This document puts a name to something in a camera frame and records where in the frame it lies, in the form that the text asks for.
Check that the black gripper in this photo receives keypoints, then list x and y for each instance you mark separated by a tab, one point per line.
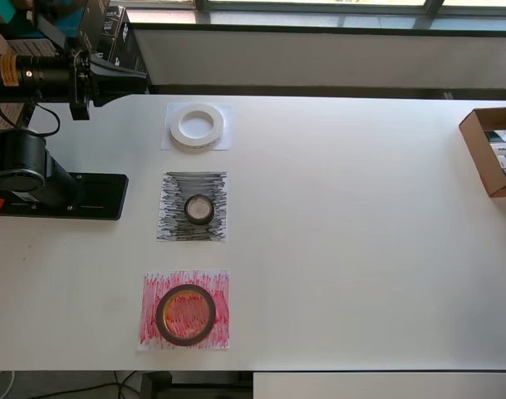
53	79

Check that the white tape roll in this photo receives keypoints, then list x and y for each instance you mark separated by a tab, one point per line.
196	143

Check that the black tape roll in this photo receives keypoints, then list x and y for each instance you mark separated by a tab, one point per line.
209	212

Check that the red tape roll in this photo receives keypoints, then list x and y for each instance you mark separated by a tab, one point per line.
185	343

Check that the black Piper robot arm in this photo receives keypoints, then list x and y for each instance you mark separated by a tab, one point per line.
20	166

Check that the black box white lettering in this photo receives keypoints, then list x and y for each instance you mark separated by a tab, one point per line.
107	25

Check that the blank white paper sheet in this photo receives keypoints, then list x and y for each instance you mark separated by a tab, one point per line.
165	141

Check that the teal and black carton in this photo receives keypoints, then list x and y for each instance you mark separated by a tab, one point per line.
70	18

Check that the box with text panel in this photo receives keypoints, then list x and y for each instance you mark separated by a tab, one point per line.
32	47

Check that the black scribbled paper sheet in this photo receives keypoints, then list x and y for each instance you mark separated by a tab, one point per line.
169	232

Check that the red scribbled paper sheet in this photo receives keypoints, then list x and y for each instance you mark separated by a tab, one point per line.
148	291

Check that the open cardboard box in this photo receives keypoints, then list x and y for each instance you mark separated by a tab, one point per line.
481	166

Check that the white adjacent table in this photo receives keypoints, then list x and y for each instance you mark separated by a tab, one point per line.
381	386

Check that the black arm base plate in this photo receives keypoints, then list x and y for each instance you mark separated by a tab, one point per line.
107	199

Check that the dark window frame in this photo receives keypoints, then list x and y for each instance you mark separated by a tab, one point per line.
319	21

